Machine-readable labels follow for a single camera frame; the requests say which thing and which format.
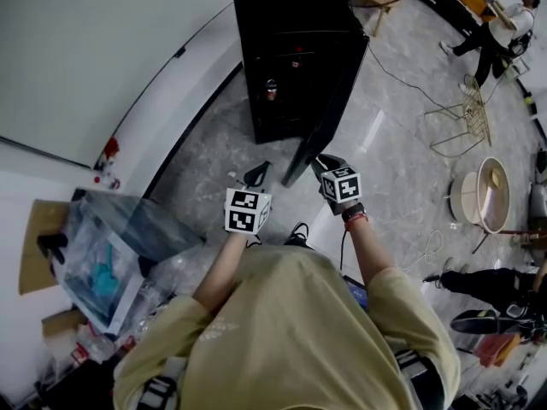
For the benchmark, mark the black phone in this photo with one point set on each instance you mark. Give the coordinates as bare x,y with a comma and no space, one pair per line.
357,293

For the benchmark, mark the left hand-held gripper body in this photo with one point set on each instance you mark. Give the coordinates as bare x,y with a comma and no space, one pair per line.
245,214

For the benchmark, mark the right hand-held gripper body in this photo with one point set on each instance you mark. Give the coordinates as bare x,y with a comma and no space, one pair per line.
342,184

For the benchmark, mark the round wooden table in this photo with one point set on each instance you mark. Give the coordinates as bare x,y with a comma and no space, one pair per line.
380,11

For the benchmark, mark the black mini fridge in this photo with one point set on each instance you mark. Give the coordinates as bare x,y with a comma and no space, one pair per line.
290,7

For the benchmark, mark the black smartwatch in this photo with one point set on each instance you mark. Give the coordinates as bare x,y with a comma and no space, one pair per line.
354,212

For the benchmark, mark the small cardboard box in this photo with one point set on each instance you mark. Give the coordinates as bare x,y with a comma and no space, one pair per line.
64,321

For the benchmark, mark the black bag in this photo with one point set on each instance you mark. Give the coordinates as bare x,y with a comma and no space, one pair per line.
81,387

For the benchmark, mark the black backpack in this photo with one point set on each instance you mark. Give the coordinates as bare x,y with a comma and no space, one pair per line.
474,323

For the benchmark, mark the clear plastic storage bin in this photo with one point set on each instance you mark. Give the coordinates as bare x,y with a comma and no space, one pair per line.
158,233

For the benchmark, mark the white stool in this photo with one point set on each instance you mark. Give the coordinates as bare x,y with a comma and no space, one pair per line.
520,64

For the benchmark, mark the person in olive shirt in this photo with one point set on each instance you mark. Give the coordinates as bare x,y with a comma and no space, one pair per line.
282,335

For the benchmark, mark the dark red tripod stand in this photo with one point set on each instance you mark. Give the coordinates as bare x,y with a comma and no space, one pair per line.
513,232

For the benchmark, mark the pile of clear plastic bottles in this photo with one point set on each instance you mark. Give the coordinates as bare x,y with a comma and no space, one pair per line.
166,276

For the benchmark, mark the person's right forearm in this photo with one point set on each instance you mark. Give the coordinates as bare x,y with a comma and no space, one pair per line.
374,254

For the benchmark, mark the red plastic object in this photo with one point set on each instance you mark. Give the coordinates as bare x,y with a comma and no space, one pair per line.
111,148

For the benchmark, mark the round beige side table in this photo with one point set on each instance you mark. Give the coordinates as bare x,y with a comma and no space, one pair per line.
463,199

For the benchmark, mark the person's left forearm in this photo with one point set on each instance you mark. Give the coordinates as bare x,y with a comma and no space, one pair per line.
222,271

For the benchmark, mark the orange folder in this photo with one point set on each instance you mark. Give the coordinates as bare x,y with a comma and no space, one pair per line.
495,349

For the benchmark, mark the small dark bottle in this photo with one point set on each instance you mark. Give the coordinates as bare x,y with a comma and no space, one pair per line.
295,63

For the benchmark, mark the teal plastic brush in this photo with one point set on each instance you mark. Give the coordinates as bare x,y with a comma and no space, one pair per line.
104,278

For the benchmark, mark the yellow paper sheet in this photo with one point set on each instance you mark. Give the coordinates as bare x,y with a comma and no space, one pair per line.
496,177

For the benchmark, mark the black white sneaker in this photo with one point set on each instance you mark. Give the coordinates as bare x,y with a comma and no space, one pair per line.
298,233

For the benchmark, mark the red wristband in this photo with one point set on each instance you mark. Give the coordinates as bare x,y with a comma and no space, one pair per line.
357,222

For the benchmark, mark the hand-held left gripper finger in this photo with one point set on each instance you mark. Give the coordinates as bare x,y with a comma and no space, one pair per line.
267,173
252,172

